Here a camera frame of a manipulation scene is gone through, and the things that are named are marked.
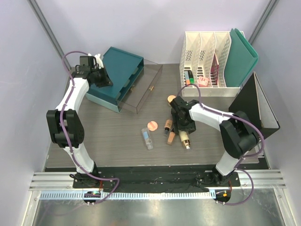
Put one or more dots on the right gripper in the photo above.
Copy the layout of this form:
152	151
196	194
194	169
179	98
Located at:
191	127

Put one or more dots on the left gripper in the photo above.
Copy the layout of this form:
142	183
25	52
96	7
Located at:
107	82

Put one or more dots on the small beige concealer tube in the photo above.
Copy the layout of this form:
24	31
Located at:
167	126

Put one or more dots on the cream gold pump bottle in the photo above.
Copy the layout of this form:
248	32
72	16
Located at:
184	137

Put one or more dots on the peach foundation bottle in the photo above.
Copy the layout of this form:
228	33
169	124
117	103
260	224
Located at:
170	138

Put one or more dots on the clear blue label bottle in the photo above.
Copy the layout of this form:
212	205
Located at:
147	139

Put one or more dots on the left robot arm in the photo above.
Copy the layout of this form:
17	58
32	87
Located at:
65	127

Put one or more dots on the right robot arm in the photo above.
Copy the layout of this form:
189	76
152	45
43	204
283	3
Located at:
239	135

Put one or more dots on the gold lid cream jar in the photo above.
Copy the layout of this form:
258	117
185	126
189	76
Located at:
170	98

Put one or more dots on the round pink compact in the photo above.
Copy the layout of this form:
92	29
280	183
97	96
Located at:
152	126

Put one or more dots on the teal drawer organizer box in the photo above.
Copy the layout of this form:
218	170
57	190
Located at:
123	69

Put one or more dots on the highlighter markers pack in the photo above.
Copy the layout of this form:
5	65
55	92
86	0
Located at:
189	78

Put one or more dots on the clear smoky open drawer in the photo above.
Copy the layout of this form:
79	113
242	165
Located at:
142	87

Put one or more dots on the magenta booklet in rack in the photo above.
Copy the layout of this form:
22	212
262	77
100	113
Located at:
214	71

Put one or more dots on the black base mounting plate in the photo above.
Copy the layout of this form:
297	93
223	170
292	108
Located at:
154	179

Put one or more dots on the white file organizer rack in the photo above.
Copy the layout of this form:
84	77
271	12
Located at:
198	50

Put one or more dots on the black lever arch binder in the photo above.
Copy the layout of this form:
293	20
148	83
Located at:
252	100

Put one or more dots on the green plastic folder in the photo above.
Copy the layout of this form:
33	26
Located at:
241	60

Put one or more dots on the aluminium rail frame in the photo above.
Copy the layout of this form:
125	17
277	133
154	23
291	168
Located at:
61	180

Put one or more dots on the white slotted cable duct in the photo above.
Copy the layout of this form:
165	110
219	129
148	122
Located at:
94	195

